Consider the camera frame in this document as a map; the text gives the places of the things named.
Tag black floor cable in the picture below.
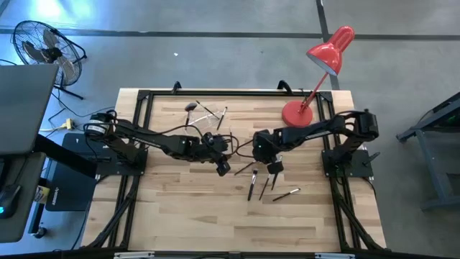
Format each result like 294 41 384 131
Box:
48 89 116 125

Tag yellow and black box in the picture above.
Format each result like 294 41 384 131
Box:
34 185 51 205

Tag red desk lamp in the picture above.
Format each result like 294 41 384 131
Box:
281 24 356 130

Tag thin black makeup brush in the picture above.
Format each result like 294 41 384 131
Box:
258 173 272 201
195 99 221 121

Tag black floor fan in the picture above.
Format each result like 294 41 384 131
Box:
11 20 88 101

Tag black computer case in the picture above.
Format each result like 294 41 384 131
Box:
45 132 109 212

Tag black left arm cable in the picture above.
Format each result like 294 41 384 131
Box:
134 124 254 159

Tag blue-grey metal cart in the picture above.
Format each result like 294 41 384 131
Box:
396 91 460 212

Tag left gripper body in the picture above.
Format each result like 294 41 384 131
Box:
201 132 231 163

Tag black aluminium table frame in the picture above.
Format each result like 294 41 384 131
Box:
80 88 387 255

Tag black computer mouse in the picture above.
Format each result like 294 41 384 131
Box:
0 184 22 219

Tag black brush long silver ferrule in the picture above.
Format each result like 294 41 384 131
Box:
272 187 301 202

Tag yellow power plug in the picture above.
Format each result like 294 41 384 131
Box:
39 118 77 132

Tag medium black makeup brush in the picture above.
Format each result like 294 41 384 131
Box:
247 168 259 202

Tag slim black makeup brush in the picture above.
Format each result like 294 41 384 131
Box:
234 161 258 177

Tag fan-shaped makeup brush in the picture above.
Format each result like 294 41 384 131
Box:
184 101 199 127

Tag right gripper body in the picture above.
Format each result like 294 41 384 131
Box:
253 129 285 163

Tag slim brush silver ferrule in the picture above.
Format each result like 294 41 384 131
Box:
216 106 229 131

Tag silver edge bracket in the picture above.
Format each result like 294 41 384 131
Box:
114 251 155 259
315 253 356 259

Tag black diagonal support beam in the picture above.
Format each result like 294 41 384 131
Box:
33 134 98 180

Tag dark grey desk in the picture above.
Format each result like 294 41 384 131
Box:
0 153 47 244

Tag clear acrylic organizer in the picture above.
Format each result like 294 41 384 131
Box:
185 104 221 133

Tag black caster wheel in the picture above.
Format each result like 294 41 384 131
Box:
32 225 48 240

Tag large grey panel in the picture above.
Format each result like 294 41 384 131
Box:
0 64 60 156

